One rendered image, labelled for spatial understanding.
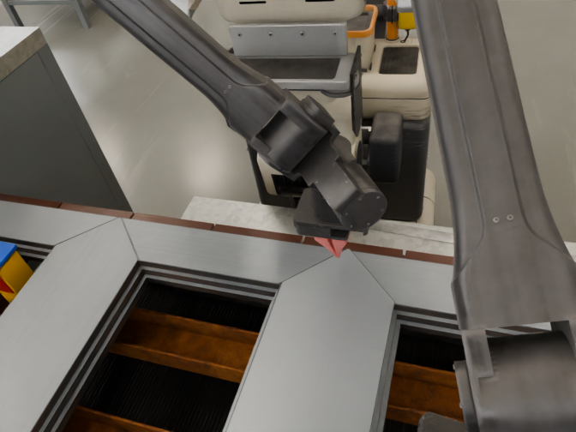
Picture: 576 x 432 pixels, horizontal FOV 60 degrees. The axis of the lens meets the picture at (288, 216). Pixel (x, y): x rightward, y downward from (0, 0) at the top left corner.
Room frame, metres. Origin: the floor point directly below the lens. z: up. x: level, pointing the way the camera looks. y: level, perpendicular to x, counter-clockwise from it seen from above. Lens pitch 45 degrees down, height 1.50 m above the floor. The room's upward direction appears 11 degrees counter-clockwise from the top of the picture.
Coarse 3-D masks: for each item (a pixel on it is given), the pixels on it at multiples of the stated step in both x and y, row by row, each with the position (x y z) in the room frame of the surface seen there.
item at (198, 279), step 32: (32, 256) 0.68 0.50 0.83; (128, 288) 0.55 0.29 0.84; (192, 288) 0.54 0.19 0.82; (224, 288) 0.52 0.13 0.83; (256, 288) 0.50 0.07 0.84; (416, 320) 0.39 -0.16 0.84; (448, 320) 0.37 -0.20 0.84; (96, 352) 0.44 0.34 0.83; (64, 384) 0.38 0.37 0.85; (384, 384) 0.30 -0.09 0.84; (64, 416) 0.35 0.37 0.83; (384, 416) 0.26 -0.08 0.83
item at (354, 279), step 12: (324, 264) 0.51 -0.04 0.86; (336, 264) 0.50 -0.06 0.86; (348, 264) 0.50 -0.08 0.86; (300, 276) 0.49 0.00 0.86; (312, 276) 0.49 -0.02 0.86; (324, 276) 0.48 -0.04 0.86; (336, 276) 0.48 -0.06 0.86; (348, 276) 0.47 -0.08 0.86; (360, 276) 0.47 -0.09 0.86; (372, 276) 0.46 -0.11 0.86; (324, 288) 0.46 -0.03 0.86; (336, 288) 0.45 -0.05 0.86; (348, 288) 0.45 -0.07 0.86; (360, 288) 0.45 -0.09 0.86; (372, 288) 0.44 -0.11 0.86; (384, 300) 0.42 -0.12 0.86
